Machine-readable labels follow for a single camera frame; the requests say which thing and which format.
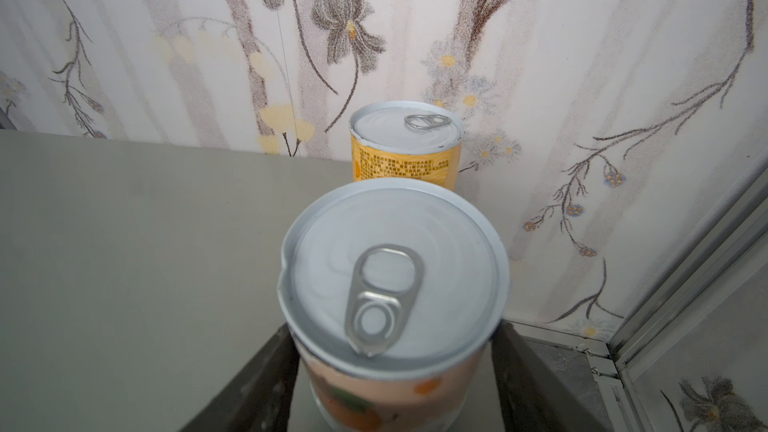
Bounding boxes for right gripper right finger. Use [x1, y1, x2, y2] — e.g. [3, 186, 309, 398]
[491, 322, 612, 431]

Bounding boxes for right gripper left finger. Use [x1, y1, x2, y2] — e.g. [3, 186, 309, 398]
[183, 324, 300, 432]

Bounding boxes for orange persimmon label can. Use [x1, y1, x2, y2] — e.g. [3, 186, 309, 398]
[277, 178, 510, 431]

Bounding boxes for yellow label can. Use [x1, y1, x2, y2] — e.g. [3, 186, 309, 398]
[349, 101, 465, 190]

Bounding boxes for grey metal cabinet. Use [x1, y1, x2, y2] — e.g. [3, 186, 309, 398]
[1, 131, 356, 431]

